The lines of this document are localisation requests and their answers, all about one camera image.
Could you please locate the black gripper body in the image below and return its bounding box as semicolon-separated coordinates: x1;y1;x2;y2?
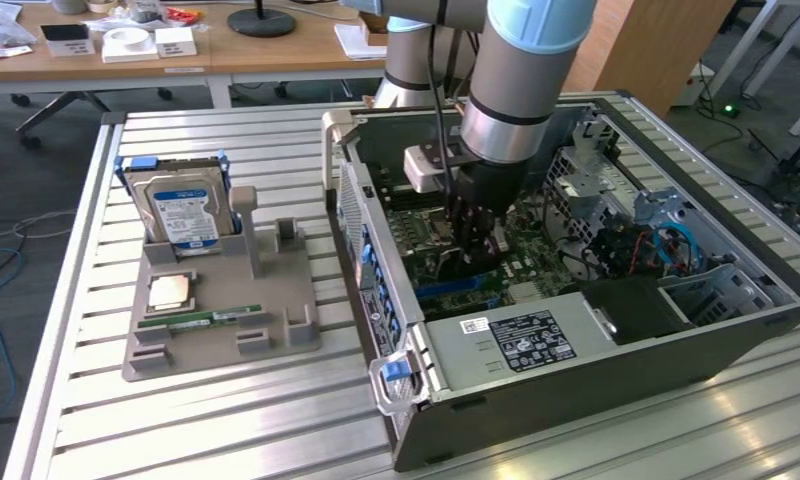
456;158;529;215

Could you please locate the CPU socket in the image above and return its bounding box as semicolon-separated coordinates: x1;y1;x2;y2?
419;205;459;247

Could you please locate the green motherboard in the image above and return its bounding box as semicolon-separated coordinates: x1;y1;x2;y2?
372;167;595;324

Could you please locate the blue expansion slot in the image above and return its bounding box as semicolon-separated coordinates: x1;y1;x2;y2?
413;278;480;300

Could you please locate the metal disk bay cage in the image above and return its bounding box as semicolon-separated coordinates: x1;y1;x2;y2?
543;117;681;241

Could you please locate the grey power supply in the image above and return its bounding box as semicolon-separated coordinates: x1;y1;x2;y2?
425;293;619;392

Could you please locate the black plastic fan shroud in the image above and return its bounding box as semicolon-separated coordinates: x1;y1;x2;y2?
583;277;696;347

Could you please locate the white paper stack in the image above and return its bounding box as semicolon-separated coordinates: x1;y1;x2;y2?
332;22;392;62

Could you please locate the open dark PC case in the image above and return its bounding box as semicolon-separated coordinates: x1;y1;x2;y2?
320;97;800;474

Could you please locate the small metal drive cage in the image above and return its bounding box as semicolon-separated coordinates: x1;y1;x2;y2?
657;263;775;326

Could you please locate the wooden cabinet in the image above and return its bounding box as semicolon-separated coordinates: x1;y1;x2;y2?
559;0;739;116

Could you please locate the grey parts rack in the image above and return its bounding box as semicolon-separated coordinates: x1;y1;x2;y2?
118;184;321;384

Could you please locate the hard disk blue caddy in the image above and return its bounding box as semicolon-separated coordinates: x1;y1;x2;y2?
113;149;238;259

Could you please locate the green RAM stick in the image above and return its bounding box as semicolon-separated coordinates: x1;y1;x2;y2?
136;304;262;329

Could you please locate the silver CPU chip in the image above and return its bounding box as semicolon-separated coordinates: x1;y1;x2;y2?
144;275;192;312

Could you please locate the black round lamp base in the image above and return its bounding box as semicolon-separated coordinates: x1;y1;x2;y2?
225;0;298;38

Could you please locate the white labelled box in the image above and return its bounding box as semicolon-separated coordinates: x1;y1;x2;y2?
153;25;198;59

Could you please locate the red orange packet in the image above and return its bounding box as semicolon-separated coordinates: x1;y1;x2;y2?
164;5;201;26

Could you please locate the white flat box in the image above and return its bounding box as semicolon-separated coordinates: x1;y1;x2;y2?
100;40;161;65

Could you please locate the white tape roll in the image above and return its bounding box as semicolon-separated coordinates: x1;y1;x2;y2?
102;27;152;52

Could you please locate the black wheeled chair base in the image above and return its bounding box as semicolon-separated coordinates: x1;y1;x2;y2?
12;88;174;150

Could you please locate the white box black top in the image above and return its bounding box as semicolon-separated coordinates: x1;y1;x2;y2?
38;23;96;57

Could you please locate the clear plastic bag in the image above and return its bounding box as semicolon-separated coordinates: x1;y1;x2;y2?
0;2;38;47

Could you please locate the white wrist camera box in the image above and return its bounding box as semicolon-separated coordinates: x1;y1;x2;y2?
403;144;467;194

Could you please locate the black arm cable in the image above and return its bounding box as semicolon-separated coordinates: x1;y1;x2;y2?
428;22;460;201

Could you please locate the red wire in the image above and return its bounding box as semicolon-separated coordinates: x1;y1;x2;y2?
623;234;668;272

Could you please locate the blue wire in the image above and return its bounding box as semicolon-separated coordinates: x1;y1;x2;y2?
652;219;708;275

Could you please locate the wooden desk white frame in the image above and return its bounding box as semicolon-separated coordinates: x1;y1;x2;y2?
0;0;214;109
209;0;575;109

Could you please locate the white floor cable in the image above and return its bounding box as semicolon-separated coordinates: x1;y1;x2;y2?
0;208;78;240

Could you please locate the blue floor cable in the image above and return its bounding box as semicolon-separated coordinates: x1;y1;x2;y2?
0;239;26;431

